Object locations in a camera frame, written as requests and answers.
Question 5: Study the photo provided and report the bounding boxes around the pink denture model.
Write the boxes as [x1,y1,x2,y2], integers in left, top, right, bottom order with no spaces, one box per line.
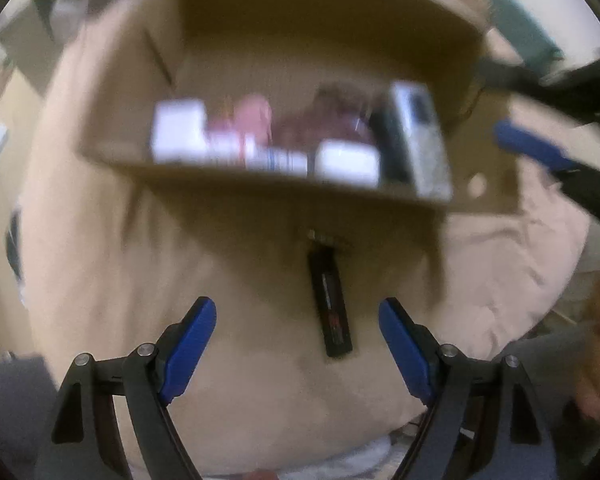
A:
[230,92,273,141]

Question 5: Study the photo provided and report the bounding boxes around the white earbuds case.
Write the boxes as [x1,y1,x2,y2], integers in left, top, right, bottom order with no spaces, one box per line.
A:
[315,141,381,186]

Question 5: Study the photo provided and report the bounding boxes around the white power adapter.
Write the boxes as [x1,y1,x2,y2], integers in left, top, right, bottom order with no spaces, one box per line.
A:
[390,82,453,196]

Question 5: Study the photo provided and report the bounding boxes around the beige blanket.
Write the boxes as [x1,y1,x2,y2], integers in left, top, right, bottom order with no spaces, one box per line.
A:
[20,0,591,476]

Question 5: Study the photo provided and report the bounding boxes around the black device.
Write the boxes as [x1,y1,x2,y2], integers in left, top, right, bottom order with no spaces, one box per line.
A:
[370,105,411,181]

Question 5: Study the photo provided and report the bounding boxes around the dark red pouch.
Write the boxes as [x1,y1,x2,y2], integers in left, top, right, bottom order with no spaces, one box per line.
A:
[275,85,381,148]

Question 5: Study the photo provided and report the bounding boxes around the white red-label box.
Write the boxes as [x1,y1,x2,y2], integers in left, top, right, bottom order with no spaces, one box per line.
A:
[206,132,256,167]

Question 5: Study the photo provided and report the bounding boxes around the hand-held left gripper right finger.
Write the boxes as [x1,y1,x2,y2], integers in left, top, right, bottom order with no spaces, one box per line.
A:
[378,297,556,480]

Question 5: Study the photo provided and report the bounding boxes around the small white box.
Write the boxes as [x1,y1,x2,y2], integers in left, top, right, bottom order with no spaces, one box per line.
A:
[152,100,208,163]

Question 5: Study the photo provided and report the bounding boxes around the cardboard box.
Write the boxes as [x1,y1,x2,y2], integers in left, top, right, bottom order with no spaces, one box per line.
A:
[77,0,523,216]

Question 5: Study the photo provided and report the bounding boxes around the black usb stick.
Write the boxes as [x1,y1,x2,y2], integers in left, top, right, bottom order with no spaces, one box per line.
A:
[300,227,356,359]

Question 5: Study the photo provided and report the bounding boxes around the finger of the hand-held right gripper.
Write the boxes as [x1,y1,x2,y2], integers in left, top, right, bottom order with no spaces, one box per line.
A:
[477,45,600,126]
[494,119,600,238]

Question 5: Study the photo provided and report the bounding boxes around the person's grey pants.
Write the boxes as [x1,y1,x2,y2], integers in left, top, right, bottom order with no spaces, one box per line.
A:
[0,320,596,480]

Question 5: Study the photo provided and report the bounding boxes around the white pill bottle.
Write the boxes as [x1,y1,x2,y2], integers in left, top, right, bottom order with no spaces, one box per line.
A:
[245,145,308,176]

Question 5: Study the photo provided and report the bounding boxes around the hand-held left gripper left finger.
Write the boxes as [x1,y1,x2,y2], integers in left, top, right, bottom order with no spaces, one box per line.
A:
[32,296,217,480]

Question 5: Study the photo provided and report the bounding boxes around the white cloth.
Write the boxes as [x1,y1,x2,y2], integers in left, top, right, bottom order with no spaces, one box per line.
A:
[200,432,431,480]

